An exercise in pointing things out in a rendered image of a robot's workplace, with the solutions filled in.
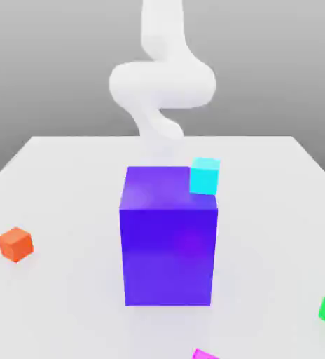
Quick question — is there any small magenta cube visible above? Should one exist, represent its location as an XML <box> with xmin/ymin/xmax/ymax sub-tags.
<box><xmin>191</xmin><ymin>348</ymin><xmax>220</xmax><ymax>359</ymax></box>

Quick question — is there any large purple box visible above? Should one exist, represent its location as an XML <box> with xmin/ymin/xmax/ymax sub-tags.
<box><xmin>118</xmin><ymin>165</ymin><xmax>219</xmax><ymax>307</ymax></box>

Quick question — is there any small orange cube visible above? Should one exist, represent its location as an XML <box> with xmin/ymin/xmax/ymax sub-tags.
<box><xmin>0</xmin><ymin>226</ymin><xmax>35</xmax><ymax>264</ymax></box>

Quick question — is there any small cyan cube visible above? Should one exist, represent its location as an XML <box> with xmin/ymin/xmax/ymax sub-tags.
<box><xmin>188</xmin><ymin>156</ymin><xmax>221</xmax><ymax>196</ymax></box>

